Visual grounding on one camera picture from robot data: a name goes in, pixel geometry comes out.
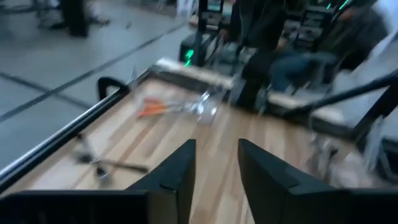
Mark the black computer tower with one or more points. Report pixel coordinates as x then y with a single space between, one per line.
74 18

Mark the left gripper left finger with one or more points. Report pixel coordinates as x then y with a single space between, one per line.
124 208

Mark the black box with green light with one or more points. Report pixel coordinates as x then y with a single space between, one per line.
189 49

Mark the black frame clamp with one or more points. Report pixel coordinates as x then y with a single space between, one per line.
105 80

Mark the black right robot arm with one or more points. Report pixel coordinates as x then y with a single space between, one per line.
258 77

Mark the clear plastic bin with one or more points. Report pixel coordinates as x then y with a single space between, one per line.
342 161
202 105

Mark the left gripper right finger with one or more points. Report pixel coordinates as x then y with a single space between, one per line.
295 205

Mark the person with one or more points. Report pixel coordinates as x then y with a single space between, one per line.
342 37

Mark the black aluminium frame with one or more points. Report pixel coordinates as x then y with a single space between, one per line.
62 137

